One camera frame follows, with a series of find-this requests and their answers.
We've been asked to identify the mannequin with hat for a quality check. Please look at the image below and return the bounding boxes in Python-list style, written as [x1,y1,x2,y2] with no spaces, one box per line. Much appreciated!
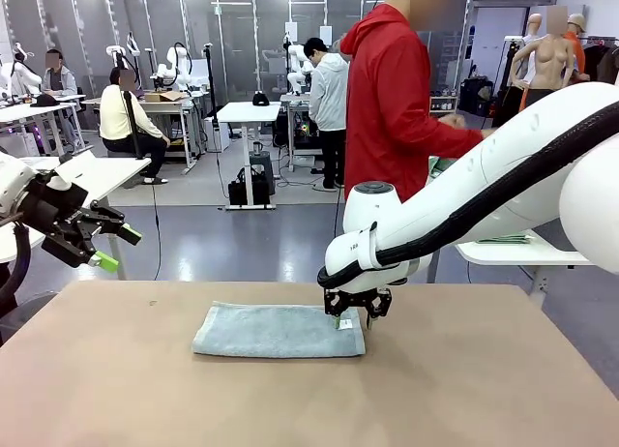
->
[563,13,592,83]

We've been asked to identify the green folded cloth stack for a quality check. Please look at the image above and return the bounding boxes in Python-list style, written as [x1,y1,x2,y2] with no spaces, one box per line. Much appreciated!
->
[476,233,533,246]

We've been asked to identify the person's right forearm red sleeve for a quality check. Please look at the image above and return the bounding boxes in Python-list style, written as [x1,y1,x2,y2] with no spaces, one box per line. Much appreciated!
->
[425,115,486,153]

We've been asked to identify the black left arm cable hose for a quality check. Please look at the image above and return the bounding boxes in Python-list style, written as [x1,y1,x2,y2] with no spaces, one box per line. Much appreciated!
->
[0,222,33,318]

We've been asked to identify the black tripod pole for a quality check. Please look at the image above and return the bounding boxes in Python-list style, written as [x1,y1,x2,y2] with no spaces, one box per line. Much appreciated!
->
[123,91,146,161]

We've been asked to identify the open cardboard box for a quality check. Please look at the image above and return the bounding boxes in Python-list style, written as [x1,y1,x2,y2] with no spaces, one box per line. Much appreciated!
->
[144,90,189,104]

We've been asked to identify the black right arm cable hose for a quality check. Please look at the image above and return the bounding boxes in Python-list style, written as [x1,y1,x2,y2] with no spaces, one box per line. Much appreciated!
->
[316,98,619,289]

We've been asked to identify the person in cream sweater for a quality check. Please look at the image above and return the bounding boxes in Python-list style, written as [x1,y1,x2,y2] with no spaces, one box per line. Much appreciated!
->
[99,67,171,186]

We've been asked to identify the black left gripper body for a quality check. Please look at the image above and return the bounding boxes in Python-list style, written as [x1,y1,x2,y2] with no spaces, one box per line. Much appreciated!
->
[19,171,105,241]

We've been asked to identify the black bag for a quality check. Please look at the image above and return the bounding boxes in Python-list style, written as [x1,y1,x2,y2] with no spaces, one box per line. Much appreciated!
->
[227,167,271,207]

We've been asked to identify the dark grey plastic stool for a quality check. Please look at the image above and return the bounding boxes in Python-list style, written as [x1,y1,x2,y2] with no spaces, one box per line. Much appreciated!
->
[249,150,277,196]

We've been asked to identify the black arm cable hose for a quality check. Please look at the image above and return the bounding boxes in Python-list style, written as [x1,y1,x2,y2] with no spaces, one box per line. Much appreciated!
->
[316,98,619,289]
[0,222,33,318]

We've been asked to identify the grey-blue towel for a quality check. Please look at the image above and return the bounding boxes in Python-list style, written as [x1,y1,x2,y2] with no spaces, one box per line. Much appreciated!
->
[192,300,368,360]

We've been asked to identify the seated person in grey jacket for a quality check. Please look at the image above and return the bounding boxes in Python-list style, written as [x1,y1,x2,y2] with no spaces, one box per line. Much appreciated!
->
[41,48,83,151]

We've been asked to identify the person in red jacket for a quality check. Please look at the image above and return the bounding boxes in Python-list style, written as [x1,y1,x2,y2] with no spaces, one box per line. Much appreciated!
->
[338,0,486,204]

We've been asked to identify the dark garments on rack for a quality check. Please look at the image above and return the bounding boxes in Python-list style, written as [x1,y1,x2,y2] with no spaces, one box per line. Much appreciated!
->
[579,35,619,85]

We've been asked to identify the white standing desk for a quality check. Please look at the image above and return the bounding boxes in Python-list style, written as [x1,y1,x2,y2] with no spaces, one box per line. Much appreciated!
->
[216,101,282,212]

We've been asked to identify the person in white jacket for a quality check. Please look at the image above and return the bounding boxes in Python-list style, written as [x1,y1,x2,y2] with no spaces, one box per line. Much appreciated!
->
[303,37,350,193]

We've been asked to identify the pale mannequin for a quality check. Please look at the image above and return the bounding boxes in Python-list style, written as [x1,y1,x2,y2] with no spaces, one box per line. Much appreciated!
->
[512,13,545,93]

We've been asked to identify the bare tan mannequin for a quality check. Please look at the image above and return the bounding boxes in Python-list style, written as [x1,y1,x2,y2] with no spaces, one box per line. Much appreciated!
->
[511,5,579,124]

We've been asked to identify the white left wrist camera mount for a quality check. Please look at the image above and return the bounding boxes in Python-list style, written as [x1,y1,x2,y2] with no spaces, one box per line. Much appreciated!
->
[47,152,91,192]

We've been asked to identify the long white desk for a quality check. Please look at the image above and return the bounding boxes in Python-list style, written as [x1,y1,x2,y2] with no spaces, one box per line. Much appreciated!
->
[0,94,96,158]

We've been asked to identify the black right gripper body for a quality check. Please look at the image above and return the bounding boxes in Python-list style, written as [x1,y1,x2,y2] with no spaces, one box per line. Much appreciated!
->
[338,286,381,309]

